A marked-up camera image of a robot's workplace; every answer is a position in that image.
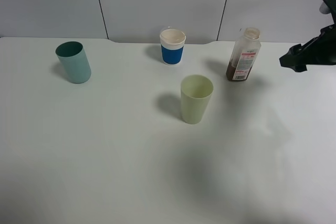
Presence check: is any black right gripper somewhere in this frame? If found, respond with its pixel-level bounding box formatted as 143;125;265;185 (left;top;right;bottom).
279;0;335;72

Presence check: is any clear bottle with brown drink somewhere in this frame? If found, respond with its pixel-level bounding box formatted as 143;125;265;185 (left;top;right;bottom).
226;27;261;82

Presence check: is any light green plastic cup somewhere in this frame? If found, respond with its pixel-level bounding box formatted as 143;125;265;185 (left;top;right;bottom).
181;74;214;124

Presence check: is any blue sleeved white cup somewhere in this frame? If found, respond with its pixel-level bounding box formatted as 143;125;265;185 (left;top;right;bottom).
160;27;186;65

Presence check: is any teal plastic cup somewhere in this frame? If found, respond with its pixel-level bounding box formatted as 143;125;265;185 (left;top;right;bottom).
55;41;91;84

